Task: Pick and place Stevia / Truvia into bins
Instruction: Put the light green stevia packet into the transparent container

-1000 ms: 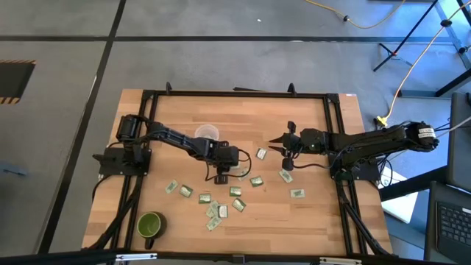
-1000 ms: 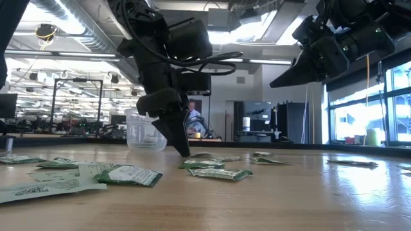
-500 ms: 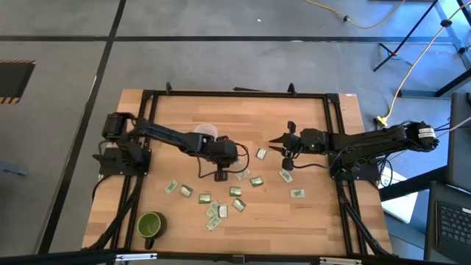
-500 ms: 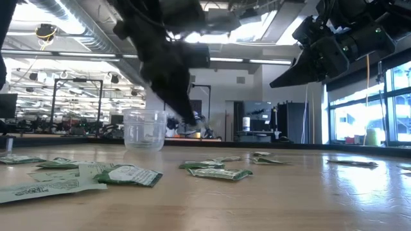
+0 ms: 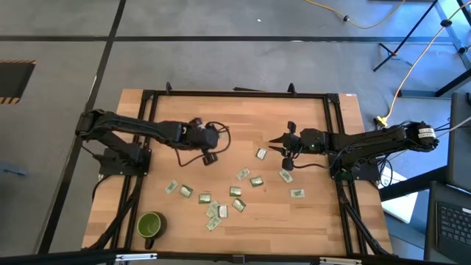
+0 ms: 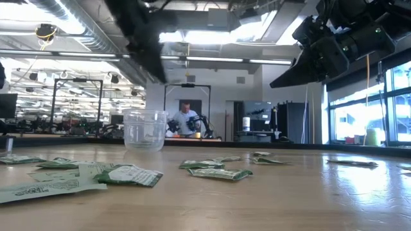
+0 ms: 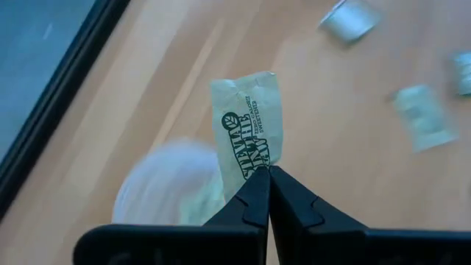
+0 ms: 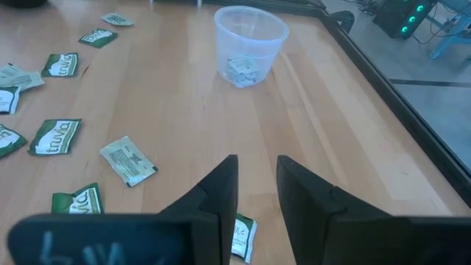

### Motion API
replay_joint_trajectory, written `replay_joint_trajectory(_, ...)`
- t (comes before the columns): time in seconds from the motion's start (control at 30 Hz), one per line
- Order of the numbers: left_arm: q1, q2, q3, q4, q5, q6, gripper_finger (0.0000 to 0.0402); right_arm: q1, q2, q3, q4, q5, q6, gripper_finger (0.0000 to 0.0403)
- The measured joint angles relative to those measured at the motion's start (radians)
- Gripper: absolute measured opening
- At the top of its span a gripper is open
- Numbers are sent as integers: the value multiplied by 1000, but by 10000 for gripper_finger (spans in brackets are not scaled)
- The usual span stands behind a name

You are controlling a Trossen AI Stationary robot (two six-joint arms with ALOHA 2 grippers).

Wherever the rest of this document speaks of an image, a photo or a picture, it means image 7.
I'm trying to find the green white Truvia packet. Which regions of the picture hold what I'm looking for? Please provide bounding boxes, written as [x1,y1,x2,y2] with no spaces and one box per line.
[449,50,471,97]

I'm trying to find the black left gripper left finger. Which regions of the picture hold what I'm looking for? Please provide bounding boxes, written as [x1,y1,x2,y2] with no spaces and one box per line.
[203,166,272,265]

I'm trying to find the clear plastic cup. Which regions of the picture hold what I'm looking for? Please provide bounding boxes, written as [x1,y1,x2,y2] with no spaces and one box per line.
[111,138,226,226]

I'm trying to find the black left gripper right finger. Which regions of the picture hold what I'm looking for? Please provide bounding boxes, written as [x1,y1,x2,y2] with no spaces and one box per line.
[269,165,369,265]

